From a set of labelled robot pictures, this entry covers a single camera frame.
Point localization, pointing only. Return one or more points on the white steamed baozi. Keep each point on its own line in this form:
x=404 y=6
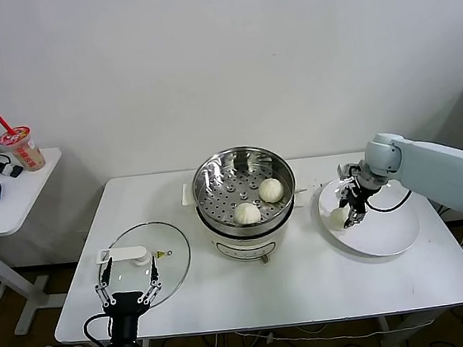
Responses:
x=247 y=214
x=337 y=218
x=269 y=190

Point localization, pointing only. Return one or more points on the stainless steel steamer basket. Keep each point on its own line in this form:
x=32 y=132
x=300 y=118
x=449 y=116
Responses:
x=241 y=231

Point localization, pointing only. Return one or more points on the small white device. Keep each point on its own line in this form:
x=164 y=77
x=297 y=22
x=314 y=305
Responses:
x=7 y=170

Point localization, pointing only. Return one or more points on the white electric cooker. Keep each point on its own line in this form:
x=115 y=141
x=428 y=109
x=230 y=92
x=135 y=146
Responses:
x=239 y=249

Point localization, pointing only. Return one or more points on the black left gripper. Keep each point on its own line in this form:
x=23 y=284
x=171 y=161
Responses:
x=124 y=313

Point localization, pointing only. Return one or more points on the milk tea plastic cup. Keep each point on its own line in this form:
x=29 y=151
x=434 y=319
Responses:
x=28 y=155

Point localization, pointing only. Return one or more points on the small black device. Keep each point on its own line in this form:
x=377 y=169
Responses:
x=16 y=171

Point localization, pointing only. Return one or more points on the white round plate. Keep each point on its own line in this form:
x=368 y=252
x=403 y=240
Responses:
x=386 y=227

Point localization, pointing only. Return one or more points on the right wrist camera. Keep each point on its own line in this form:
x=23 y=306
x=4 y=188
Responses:
x=345 y=171

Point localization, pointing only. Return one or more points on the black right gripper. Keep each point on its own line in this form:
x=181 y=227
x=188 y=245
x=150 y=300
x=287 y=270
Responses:
x=359 y=197

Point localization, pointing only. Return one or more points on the white side table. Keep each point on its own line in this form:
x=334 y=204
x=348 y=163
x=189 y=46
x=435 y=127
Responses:
x=22 y=195

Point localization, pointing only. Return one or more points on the red drinking straw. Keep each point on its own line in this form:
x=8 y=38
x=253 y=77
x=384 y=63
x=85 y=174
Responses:
x=3 y=123

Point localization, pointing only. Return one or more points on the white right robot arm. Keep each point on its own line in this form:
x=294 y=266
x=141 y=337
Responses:
x=442 y=168

